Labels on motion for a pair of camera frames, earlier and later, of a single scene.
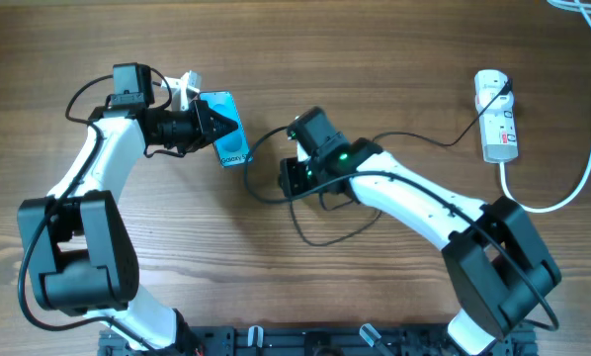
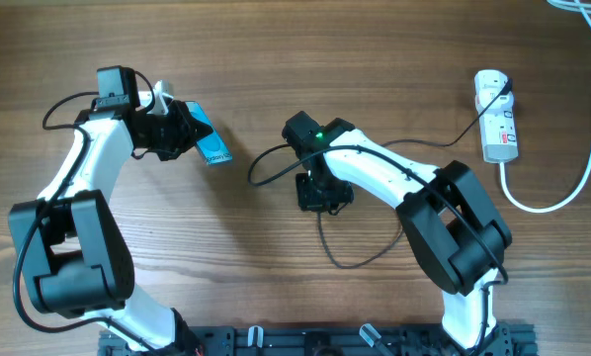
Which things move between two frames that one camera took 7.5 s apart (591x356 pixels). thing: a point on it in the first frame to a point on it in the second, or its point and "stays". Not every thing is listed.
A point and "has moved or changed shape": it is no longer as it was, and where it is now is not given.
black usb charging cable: [508, 86] to [319, 215]
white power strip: [499, 134] stays
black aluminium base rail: [390, 340] stays
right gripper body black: [298, 175] to [322, 193]
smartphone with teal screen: [232, 149] has moved or changed shape
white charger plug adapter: [483, 98] stays
